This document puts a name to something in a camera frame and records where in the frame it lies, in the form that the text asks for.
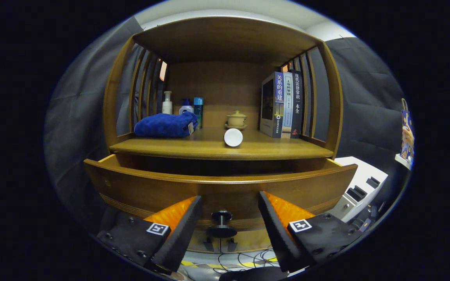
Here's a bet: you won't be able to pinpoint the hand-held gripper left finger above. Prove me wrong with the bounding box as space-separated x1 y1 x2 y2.
97 195 203 274

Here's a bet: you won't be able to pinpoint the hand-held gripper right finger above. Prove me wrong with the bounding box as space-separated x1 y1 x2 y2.
258 191 364 273

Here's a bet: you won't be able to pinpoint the wooden drawer with black knob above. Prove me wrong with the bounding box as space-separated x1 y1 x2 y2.
84 153 358 254

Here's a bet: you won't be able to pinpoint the white tube with green label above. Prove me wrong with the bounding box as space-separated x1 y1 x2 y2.
224 128 244 148

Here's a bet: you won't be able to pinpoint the wooden countertop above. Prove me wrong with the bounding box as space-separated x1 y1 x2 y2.
109 127 334 161

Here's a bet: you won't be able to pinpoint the white drawer unit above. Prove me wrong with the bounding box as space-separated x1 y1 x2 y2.
325 156 389 223

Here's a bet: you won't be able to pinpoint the wooden cabinet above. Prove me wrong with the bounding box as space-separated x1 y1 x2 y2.
103 16 344 254

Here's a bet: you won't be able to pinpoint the blue folded towel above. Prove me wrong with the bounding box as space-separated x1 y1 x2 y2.
134 112 198 138

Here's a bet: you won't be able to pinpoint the beige lidded teacup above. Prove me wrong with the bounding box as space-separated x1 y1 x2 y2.
226 110 248 127

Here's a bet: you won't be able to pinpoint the white spine book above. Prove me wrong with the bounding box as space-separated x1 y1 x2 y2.
281 71 294 139

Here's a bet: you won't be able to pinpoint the white bottle with blue cap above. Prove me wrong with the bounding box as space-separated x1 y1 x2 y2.
179 98 194 115

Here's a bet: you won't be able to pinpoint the black spine book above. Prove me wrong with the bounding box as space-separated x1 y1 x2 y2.
289 69 304 139

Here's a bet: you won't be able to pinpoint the teal bottle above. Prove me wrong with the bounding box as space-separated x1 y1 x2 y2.
193 97 204 130

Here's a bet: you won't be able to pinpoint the white pump bottle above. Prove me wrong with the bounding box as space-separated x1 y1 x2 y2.
162 91 173 115

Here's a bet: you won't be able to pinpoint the blue spine book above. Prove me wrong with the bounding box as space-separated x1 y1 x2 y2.
260 71 285 139

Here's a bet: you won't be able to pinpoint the small white shelf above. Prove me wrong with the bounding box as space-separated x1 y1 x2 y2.
395 153 412 171

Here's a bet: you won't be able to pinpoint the blue patterned gift bag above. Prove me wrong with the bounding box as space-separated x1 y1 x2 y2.
400 98 415 161

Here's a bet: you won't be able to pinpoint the black backdrop cloth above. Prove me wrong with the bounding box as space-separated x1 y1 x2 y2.
45 16 411 235

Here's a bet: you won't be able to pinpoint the black floor cables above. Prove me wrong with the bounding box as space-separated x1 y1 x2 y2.
182 250 280 274

